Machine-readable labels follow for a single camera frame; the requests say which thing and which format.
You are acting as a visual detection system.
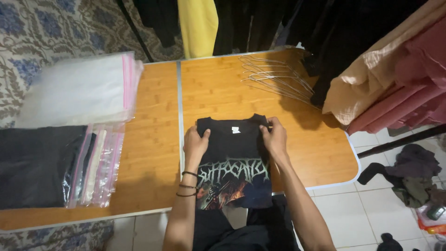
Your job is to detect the person's right hand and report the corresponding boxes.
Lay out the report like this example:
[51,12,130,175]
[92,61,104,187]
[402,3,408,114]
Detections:
[259,117,288,162]

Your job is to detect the person's left hand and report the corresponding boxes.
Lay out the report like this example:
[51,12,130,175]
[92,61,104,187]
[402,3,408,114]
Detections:
[183,125,211,164]

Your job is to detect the black printed t-shirt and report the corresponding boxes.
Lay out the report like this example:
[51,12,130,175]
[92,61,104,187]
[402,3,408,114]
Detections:
[195,113,273,210]

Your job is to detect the person's black trousers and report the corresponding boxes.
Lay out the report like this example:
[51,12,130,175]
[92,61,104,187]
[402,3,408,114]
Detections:
[192,195,301,251]

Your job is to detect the beige hanging garment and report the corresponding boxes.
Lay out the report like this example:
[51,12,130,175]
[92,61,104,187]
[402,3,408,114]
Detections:
[322,0,446,126]

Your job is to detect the black hanging clothes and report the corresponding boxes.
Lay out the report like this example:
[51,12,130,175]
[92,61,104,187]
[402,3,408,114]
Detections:
[132,0,427,109]

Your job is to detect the yellow hanging garment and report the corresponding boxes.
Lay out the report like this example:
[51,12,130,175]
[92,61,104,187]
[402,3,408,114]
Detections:
[177,0,219,59]

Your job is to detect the stack of clear plastic bags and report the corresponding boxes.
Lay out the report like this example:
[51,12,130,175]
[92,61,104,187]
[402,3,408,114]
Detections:
[16,52,144,128]

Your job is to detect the black metal rack bar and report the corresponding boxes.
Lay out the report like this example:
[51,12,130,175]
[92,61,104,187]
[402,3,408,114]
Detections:
[357,124,446,159]

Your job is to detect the black metal rack pole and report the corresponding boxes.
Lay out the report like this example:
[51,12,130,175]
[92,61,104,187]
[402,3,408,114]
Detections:
[117,0,154,63]

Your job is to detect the heap of dark clothes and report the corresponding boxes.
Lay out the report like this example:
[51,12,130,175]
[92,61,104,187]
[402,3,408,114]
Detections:
[357,144,446,209]

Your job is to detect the stack of bagged folded clothes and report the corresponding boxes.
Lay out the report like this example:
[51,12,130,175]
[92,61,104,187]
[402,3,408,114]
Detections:
[0,123,125,210]

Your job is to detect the pink hanging garments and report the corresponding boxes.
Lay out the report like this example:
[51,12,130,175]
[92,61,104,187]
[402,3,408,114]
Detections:
[347,17,446,136]

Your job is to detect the black cloth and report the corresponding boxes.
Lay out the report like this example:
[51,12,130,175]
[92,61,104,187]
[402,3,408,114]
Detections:
[376,233,404,251]

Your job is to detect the orange plastic bag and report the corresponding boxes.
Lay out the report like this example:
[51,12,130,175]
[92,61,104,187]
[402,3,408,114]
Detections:
[415,202,446,235]

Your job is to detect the patterned blue floral carpet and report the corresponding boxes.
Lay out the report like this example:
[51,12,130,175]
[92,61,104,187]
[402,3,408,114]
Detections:
[0,0,185,129]

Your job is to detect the bundle of wire hangers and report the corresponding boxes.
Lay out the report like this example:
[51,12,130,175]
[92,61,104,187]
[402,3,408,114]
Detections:
[238,54,319,109]

